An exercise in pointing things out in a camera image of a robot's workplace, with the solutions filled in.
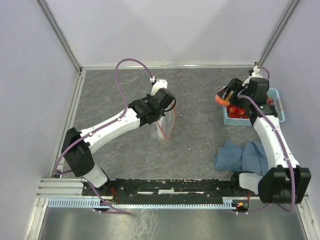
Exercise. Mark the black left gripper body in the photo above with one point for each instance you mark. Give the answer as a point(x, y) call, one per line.
point(160, 114)

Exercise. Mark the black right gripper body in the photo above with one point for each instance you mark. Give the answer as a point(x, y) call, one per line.
point(236, 86)

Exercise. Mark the clear zip bag orange zipper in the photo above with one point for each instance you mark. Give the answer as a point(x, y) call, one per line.
point(161, 129)

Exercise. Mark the orange peach fruit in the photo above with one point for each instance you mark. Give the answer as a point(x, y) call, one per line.
point(222, 97)

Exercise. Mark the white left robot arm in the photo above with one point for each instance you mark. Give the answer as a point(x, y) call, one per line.
point(79, 146)

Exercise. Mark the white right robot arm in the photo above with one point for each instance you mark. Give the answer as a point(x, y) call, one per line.
point(286, 181)

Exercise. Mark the red cherry bunch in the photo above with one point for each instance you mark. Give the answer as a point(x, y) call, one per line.
point(236, 112)

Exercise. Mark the blue cloth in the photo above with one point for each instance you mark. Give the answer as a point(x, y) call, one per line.
point(251, 158)

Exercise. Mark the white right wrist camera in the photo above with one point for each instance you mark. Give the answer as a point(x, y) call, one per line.
point(255, 72)

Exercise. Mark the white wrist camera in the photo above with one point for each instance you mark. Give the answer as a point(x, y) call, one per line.
point(157, 84)
point(255, 72)

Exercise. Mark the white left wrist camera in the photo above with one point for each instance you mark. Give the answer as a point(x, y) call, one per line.
point(157, 84)

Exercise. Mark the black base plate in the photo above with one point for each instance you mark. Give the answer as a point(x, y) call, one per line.
point(171, 191)

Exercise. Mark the aluminium frame rail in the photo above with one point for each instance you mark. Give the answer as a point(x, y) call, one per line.
point(60, 188)

